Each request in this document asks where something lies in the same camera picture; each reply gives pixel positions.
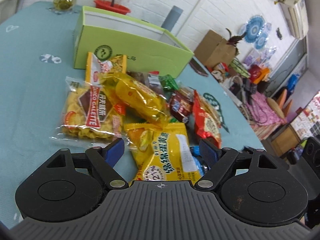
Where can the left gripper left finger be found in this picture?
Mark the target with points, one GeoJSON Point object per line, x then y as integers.
{"type": "Point", "coordinates": [70, 185]}

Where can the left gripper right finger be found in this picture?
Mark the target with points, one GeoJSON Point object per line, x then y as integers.
{"type": "Point", "coordinates": [223, 178]}

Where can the blue oreo snack pack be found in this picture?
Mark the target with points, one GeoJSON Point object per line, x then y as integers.
{"type": "Point", "coordinates": [199, 161]}

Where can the clear galette cookie bag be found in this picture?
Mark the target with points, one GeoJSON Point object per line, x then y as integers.
{"type": "Point", "coordinates": [89, 116]}

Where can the red peanut snack bag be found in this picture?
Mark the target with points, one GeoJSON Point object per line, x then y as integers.
{"type": "Point", "coordinates": [206, 120]}

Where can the yellow egg-cake snack bag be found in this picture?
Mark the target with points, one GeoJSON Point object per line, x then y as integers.
{"type": "Point", "coordinates": [162, 154]}

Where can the dark red cookie pack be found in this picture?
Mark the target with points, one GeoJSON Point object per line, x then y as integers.
{"type": "Point", "coordinates": [181, 104]}

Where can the yellow transparent cake pack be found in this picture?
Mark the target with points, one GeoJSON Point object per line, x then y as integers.
{"type": "Point", "coordinates": [148, 104]}

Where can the yellow noodle snack bag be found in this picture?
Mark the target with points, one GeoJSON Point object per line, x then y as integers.
{"type": "Point", "coordinates": [95, 67]}

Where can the clear red-zip date bag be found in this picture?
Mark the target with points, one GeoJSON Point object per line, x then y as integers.
{"type": "Point", "coordinates": [150, 79]}

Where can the small green candy pack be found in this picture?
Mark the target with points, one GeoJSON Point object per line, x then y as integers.
{"type": "Point", "coordinates": [168, 83]}

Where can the plaid side tablecloth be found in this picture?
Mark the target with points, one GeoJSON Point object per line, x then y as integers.
{"type": "Point", "coordinates": [262, 113]}

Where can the red smartphone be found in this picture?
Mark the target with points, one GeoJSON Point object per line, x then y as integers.
{"type": "Point", "coordinates": [197, 67]}

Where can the brown paper bag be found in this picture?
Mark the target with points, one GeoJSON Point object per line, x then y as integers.
{"type": "Point", "coordinates": [214, 49]}

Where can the purple leafy plant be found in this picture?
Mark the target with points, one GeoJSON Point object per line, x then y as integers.
{"type": "Point", "coordinates": [234, 39]}

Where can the green cardboard box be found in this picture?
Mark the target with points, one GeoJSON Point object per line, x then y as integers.
{"type": "Point", "coordinates": [147, 46]}

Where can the white air conditioner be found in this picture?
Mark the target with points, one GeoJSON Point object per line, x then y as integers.
{"type": "Point", "coordinates": [297, 18]}

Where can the red plastic basket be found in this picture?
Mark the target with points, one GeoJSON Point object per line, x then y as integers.
{"type": "Point", "coordinates": [106, 5]}

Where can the grey-blue thermos bottle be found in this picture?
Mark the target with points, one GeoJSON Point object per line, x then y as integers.
{"type": "Point", "coordinates": [172, 18]}

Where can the blue round wall fan decoration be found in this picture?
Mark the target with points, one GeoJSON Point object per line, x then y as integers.
{"type": "Point", "coordinates": [253, 28]}

